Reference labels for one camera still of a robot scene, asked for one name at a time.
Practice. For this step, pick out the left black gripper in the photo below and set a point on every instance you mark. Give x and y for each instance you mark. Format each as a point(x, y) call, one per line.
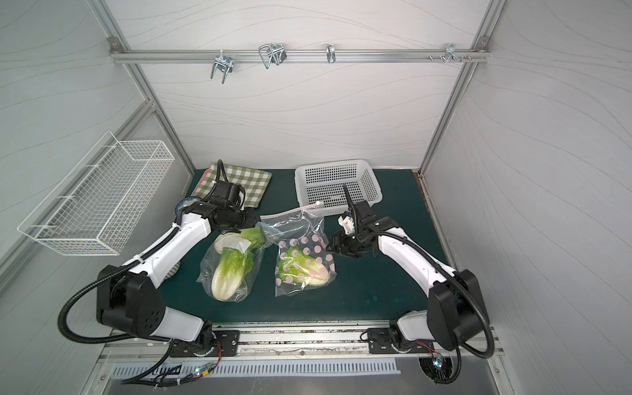
point(248, 217)

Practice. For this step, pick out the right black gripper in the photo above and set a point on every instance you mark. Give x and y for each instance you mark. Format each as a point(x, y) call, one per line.
point(352, 239)

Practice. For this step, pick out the chinese cabbage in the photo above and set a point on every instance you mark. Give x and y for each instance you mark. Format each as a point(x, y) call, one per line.
point(247, 239)
point(229, 279)
point(296, 267)

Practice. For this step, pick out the clear blue zipper bag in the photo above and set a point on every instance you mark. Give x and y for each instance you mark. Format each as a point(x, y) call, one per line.
point(211, 260)

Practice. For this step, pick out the pink dotted zipper bag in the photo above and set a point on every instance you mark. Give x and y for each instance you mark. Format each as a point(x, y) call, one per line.
point(301, 227)

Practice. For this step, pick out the white plastic basket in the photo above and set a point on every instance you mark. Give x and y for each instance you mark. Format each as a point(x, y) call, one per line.
point(324, 183)

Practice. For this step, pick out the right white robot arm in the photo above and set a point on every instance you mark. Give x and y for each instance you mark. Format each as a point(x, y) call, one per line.
point(455, 317)

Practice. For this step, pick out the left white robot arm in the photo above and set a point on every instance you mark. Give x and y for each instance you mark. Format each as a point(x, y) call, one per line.
point(128, 298)

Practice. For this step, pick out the green checkered cloth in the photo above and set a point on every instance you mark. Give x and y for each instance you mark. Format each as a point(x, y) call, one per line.
point(255, 182)

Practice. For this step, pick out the blue white porcelain bowl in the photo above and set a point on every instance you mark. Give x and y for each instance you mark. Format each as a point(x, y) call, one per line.
point(186, 202)

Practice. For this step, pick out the striped ceramic mug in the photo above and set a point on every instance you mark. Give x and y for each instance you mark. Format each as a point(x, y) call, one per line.
point(173, 271)

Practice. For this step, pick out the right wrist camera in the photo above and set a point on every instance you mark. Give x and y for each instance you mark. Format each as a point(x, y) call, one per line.
point(348, 225)

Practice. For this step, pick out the white wire wall basket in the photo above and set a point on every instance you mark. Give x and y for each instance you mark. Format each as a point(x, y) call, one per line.
point(94, 209)

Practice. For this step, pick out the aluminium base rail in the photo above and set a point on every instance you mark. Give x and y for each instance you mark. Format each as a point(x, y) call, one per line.
point(274, 340)

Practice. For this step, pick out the aluminium top rail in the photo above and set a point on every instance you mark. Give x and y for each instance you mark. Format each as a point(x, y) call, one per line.
point(480, 54)

